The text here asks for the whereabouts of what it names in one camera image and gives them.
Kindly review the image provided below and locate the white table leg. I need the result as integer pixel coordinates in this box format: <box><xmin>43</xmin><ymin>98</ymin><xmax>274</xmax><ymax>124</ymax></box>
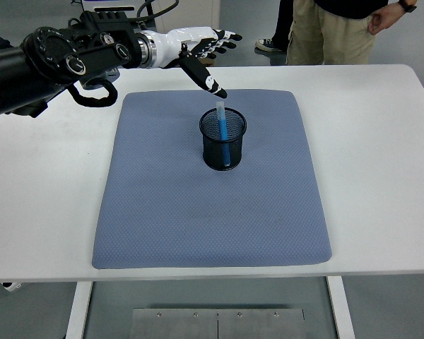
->
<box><xmin>64</xmin><ymin>281</ymin><xmax>93</xmax><ymax>339</ymax></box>
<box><xmin>326</xmin><ymin>275</ymin><xmax>356</xmax><ymax>339</ymax></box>

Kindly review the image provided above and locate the blue-grey textured mat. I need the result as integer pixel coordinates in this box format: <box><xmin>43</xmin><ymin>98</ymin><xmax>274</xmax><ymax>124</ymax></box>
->
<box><xmin>90</xmin><ymin>89</ymin><xmax>333</xmax><ymax>270</ymax></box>

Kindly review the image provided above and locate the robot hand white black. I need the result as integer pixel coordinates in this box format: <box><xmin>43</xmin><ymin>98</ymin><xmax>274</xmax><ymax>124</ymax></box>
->
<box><xmin>154</xmin><ymin>26</ymin><xmax>244</xmax><ymax>100</ymax></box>

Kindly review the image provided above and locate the black mesh pen holder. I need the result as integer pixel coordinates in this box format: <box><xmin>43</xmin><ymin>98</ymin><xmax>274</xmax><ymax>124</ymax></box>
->
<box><xmin>199</xmin><ymin>107</ymin><xmax>248</xmax><ymax>172</ymax></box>

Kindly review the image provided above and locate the blue marker clear cap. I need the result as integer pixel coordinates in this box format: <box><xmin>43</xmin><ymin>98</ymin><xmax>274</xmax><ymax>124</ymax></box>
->
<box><xmin>216</xmin><ymin>100</ymin><xmax>232</xmax><ymax>167</ymax></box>

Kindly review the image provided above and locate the person in black trousers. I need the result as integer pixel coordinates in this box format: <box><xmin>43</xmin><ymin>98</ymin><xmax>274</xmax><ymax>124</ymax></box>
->
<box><xmin>255</xmin><ymin>0</ymin><xmax>296</xmax><ymax>53</ymax></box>

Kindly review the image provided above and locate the white appliance with black slot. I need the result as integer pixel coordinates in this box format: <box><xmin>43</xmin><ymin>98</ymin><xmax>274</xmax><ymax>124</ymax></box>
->
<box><xmin>81</xmin><ymin>0</ymin><xmax>139</xmax><ymax>12</ymax></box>

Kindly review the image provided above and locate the person in beige trousers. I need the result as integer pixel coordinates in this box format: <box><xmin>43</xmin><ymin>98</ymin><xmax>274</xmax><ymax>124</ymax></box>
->
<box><xmin>285</xmin><ymin>0</ymin><xmax>418</xmax><ymax>66</ymax></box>

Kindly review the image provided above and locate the person's hand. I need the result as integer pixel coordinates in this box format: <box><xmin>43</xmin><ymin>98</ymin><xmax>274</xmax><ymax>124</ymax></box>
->
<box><xmin>368</xmin><ymin>3</ymin><xmax>407</xmax><ymax>35</ymax></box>

